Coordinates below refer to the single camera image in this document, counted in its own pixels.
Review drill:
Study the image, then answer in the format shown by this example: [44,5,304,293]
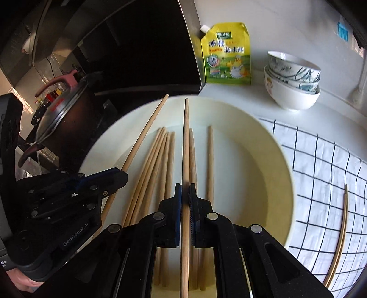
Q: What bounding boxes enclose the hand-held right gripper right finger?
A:
[189,183,334,298]

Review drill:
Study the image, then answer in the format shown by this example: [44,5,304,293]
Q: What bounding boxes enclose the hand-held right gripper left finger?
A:
[37,183,183,298]

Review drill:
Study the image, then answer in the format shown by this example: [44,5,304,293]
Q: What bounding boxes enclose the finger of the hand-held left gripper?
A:
[29,171,128,221]
[59,168,124,187]

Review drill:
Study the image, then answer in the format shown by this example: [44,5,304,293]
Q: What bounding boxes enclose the bunch of wooden chopsticks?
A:
[122,125,215,291]

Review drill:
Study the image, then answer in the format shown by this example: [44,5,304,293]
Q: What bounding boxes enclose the wooden chopstick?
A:
[180,98,190,298]
[327,184,349,287]
[324,193,346,285]
[92,94,170,241]

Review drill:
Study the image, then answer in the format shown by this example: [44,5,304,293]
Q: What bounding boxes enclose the large white plastic bowl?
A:
[77,96,295,298]

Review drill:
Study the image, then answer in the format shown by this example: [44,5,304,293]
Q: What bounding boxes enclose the person's left hand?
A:
[6,269,44,293]

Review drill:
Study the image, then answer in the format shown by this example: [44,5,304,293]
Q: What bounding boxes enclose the dark pot with glass lid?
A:
[17,69,92,172]

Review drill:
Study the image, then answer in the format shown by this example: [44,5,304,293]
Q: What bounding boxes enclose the condiment bottles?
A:
[33,89,65,118]

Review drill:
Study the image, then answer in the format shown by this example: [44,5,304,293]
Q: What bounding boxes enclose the white black checked cloth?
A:
[258,117,367,295]

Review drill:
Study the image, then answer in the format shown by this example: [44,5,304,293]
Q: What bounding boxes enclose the plain white ceramic bowl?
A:
[263,67,321,112]

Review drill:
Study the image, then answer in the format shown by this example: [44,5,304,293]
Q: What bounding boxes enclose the yellow green seasoning pouch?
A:
[200,22,253,86]

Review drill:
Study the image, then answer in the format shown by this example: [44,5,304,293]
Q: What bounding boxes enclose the steel range hood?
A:
[0,0,95,75]

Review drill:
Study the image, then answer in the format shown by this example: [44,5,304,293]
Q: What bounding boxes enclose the stainless steel partition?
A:
[177,0,207,93]

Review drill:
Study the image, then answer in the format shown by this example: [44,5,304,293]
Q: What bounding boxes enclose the blue floral ceramic bowl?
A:
[265,64,321,93]
[267,51,322,83]

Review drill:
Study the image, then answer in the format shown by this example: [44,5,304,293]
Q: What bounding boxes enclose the white hanging brush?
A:
[351,61,365,108]

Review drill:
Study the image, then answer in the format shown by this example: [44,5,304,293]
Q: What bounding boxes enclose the blue wall clip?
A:
[337,22,351,42]

